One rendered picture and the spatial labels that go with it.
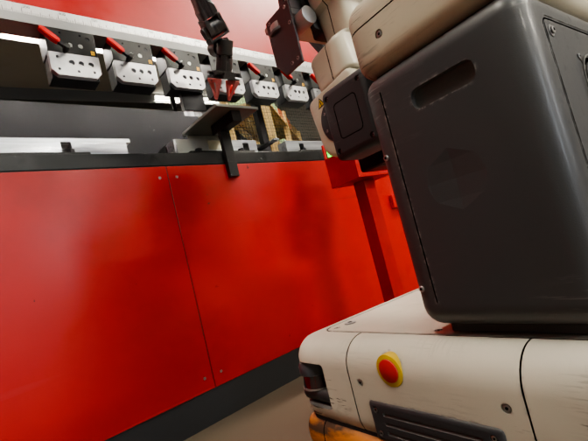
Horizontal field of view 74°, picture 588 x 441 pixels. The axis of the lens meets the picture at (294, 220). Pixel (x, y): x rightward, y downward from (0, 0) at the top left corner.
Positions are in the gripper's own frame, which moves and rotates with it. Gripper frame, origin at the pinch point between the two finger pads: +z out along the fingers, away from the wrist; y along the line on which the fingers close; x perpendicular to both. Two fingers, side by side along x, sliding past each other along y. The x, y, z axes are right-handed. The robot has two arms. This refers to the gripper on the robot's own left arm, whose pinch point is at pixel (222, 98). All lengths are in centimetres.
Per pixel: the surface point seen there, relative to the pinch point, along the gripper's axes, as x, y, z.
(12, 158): 7, 67, 19
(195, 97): -20.7, -0.3, 1.2
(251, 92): -22.5, -29.5, -2.9
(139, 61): -22.8, 21.5, -9.7
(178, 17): -34.1, 0.8, -28.7
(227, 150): 7.2, 1.9, 18.3
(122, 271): 23, 46, 50
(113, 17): -30.7, 27.4, -23.6
